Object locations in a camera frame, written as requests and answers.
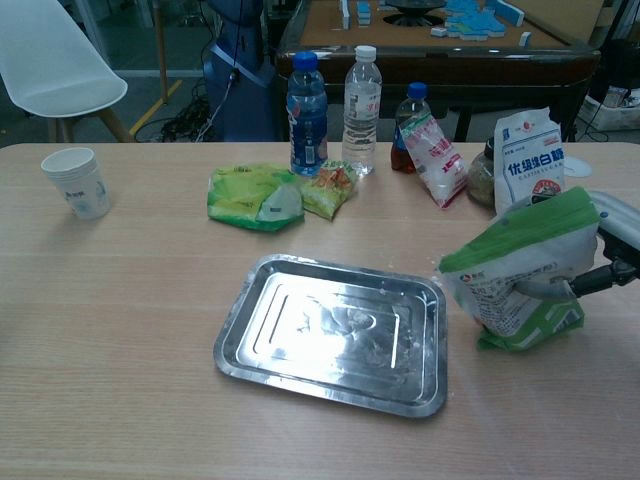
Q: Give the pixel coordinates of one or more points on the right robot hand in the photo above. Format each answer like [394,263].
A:
[620,235]

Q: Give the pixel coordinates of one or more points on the green and white plastic bag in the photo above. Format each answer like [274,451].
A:
[520,250]

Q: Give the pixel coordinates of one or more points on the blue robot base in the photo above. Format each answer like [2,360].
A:
[240,85]

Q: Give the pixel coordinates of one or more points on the white red salt packet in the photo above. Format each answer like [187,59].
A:
[440,160]

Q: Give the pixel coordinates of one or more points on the small green orange snack packet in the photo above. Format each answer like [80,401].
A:
[330,190]

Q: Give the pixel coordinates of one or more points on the rectangular metal tray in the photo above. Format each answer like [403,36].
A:
[335,335]

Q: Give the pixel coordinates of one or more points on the white sugar bag blue print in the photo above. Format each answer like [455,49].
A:
[530,160]

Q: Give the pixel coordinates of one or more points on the dark round can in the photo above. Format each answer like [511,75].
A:
[482,177]

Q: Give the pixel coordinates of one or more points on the white blue mahjong tile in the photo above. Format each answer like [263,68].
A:
[525,38]

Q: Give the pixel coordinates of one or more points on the dark drink bottle blue cap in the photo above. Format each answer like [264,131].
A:
[407,135]

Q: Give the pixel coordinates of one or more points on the dark wood mahjong table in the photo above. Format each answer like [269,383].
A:
[450,57]

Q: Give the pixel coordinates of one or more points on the blue mahjong tile pile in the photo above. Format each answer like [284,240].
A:
[480,20]

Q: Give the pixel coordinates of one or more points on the white mahjong tile lying flat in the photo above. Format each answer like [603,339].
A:
[439,32]

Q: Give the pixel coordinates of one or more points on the clear water bottle white cap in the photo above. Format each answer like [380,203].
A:
[362,110]

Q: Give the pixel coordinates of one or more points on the black mahjong table centre dome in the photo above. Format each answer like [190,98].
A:
[414,11]

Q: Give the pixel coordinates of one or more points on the standing mahjong tile row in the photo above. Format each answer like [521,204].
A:
[357,12]

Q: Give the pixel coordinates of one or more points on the large green plastic bag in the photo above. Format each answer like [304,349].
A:
[245,197]

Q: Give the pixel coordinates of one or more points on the white paper cup stack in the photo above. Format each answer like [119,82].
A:
[80,187]

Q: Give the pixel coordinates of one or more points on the white chair wooden legs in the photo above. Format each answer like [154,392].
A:
[55,65]

